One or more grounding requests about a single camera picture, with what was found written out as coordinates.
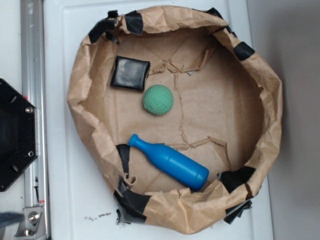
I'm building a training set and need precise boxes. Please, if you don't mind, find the white tray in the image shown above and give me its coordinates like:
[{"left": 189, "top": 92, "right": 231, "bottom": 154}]
[{"left": 43, "top": 0, "right": 274, "bottom": 240}]

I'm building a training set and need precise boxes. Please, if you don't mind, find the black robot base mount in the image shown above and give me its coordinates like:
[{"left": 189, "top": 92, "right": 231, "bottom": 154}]
[{"left": 0, "top": 79, "right": 38, "bottom": 192}]

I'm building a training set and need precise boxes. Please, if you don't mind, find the green dimpled foam ball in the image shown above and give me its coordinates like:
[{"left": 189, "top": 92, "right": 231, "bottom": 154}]
[{"left": 142, "top": 84, "right": 174, "bottom": 116}]

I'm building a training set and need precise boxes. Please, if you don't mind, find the metal corner bracket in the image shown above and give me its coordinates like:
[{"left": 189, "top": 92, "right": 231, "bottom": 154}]
[{"left": 14, "top": 206, "right": 46, "bottom": 240}]

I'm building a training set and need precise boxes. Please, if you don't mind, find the black square leather pad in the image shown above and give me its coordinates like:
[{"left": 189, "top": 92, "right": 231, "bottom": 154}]
[{"left": 110, "top": 56, "right": 151, "bottom": 92}]

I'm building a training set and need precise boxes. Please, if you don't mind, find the aluminium extrusion rail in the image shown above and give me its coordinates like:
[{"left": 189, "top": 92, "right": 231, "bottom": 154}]
[{"left": 20, "top": 0, "right": 52, "bottom": 240}]

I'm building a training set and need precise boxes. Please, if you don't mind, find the crumpled brown paper enclosure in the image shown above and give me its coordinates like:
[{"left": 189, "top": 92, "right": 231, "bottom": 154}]
[{"left": 67, "top": 6, "right": 283, "bottom": 234}]

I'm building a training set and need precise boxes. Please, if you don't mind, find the blue plastic toy bottle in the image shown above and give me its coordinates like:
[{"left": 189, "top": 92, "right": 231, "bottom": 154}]
[{"left": 128, "top": 134, "right": 210, "bottom": 191}]

